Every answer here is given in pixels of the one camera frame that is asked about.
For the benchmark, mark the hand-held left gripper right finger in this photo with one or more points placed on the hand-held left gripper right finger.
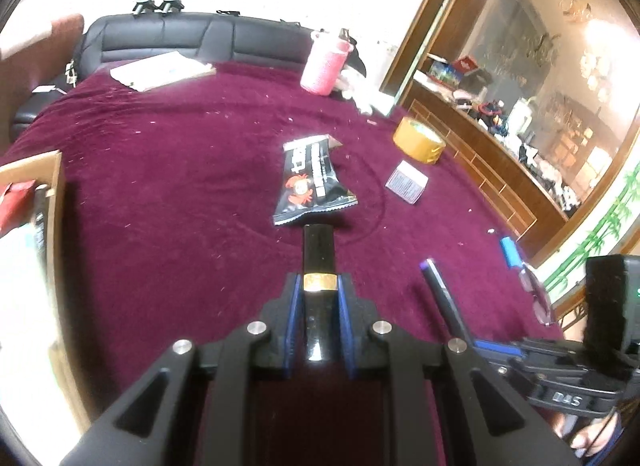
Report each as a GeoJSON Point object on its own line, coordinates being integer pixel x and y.
{"type": "Point", "coordinates": [347, 326]}

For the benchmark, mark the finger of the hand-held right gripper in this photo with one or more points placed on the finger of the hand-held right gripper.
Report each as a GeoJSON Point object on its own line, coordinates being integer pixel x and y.
{"type": "Point", "coordinates": [492, 346]}

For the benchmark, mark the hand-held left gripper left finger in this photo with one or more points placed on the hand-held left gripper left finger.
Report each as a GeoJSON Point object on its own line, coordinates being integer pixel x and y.
{"type": "Point", "coordinates": [295, 326]}

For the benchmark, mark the black lipstick tube gold band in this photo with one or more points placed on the black lipstick tube gold band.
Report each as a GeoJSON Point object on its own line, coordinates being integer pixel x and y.
{"type": "Point", "coordinates": [318, 256]}

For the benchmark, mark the brown cardboard box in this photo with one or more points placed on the brown cardboard box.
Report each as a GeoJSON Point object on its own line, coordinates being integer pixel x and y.
{"type": "Point", "coordinates": [54, 185]}

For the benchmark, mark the person's right hand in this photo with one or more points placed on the person's right hand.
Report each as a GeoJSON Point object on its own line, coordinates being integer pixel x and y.
{"type": "Point", "coordinates": [595, 438]}

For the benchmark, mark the eyeglasses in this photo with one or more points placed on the eyeglasses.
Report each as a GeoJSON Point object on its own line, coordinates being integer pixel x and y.
{"type": "Point", "coordinates": [542, 308]}

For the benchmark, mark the blue battery pack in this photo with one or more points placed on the blue battery pack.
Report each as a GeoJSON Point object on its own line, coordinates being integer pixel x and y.
{"type": "Point", "coordinates": [511, 251]}

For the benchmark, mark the black snack packet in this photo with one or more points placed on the black snack packet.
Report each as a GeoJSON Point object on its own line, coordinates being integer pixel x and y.
{"type": "Point", "coordinates": [310, 180]}

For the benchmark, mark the small white box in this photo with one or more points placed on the small white box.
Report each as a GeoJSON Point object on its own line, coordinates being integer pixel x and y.
{"type": "Point", "coordinates": [407, 181]}

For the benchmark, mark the wooden brick-pattern cabinet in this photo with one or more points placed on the wooden brick-pattern cabinet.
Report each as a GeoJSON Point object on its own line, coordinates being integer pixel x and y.
{"type": "Point", "coordinates": [500, 180]}

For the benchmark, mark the yellow tape roll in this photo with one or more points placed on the yellow tape roll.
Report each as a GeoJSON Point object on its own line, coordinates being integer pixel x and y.
{"type": "Point", "coordinates": [415, 145]}

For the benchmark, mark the white cloth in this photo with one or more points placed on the white cloth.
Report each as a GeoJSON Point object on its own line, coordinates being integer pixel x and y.
{"type": "Point", "coordinates": [357, 90]}

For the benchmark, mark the pink knitted bottle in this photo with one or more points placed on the pink knitted bottle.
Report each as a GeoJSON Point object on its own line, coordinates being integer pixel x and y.
{"type": "Point", "coordinates": [325, 65]}

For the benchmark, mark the colourful gift box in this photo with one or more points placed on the colourful gift box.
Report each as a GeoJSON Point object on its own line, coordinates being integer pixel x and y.
{"type": "Point", "coordinates": [452, 70]}

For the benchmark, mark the red foil packet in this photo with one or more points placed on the red foil packet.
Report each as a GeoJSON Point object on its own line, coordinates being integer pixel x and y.
{"type": "Point", "coordinates": [15, 201]}

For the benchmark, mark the black leather sofa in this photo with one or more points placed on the black leather sofa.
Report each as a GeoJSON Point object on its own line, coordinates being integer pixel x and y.
{"type": "Point", "coordinates": [175, 33]}

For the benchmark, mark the black clip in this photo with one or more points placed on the black clip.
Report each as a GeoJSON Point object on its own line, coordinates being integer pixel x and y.
{"type": "Point", "coordinates": [171, 3]}
{"type": "Point", "coordinates": [144, 5]}

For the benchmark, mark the large wall mirror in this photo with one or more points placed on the large wall mirror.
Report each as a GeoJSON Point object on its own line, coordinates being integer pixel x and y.
{"type": "Point", "coordinates": [550, 45]}

